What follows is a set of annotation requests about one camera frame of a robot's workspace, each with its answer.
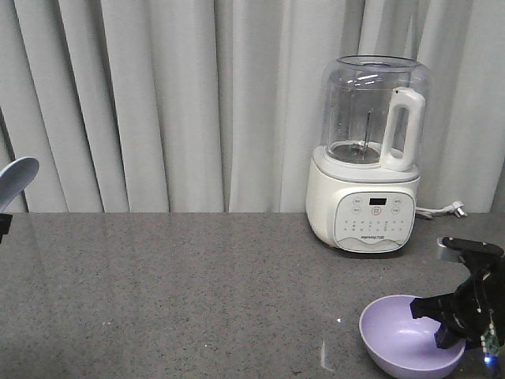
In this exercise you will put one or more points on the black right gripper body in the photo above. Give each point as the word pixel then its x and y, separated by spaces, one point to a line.
pixel 479 300

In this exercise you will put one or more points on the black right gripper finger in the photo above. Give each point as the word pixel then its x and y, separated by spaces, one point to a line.
pixel 440 307
pixel 451 330

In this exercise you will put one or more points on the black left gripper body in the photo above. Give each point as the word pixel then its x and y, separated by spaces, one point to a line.
pixel 5 223

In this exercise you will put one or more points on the light blue plastic spoon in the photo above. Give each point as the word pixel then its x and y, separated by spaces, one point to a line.
pixel 15 177

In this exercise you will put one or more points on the purple plastic bowl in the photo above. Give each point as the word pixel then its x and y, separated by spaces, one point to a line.
pixel 402 346

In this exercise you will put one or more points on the white blender with clear jar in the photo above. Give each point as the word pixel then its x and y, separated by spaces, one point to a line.
pixel 363 176

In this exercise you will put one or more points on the grey pleated curtain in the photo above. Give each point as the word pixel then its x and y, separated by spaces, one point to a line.
pixel 212 106

